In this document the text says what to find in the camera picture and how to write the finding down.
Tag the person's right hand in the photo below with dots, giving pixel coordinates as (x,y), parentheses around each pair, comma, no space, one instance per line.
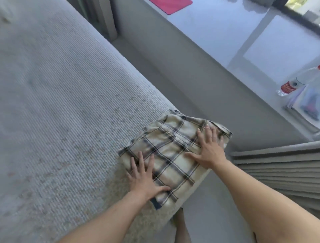
(211,155)

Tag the person's left hand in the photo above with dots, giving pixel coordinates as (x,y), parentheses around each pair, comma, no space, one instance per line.
(143,181)

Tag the person's right thumb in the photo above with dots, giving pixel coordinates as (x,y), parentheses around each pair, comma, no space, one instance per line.
(193,156)

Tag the person's left middle finger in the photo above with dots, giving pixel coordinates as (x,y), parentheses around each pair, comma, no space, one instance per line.
(141,161)

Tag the person's left little finger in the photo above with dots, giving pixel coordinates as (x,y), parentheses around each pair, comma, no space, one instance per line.
(129,176)

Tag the person's right little finger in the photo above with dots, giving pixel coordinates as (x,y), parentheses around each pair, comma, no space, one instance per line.
(221,143)

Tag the person's right middle finger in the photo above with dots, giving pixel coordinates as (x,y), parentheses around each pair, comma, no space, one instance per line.
(208,134)

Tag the person's left thumb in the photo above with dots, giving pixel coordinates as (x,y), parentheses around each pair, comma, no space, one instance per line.
(161,189)

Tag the beige plaid shirt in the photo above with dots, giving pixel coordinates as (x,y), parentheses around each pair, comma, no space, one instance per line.
(172,150)

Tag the person's left forearm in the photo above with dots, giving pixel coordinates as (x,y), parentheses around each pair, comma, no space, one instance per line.
(107,220)

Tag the person's right forearm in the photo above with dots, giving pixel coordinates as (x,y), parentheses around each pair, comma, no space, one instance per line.
(257,202)

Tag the person's leg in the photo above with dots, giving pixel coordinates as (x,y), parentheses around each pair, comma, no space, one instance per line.
(180,226)

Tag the grey pleated curtain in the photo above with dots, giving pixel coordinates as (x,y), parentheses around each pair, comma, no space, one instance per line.
(280,170)

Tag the grey window ledge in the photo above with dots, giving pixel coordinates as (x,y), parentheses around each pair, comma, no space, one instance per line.
(225,50)

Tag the clear plastic bottle red label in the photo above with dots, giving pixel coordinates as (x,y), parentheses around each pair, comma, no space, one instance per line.
(291,86)

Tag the bed with grey ribbed cover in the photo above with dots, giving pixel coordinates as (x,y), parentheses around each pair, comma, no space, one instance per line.
(62,112)

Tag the clear plastic bag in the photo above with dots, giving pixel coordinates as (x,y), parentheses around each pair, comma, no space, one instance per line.
(308,102)

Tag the pink mat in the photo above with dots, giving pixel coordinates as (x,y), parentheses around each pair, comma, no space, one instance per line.
(171,4)

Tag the dark window frame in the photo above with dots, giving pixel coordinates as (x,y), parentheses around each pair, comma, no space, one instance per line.
(300,13)

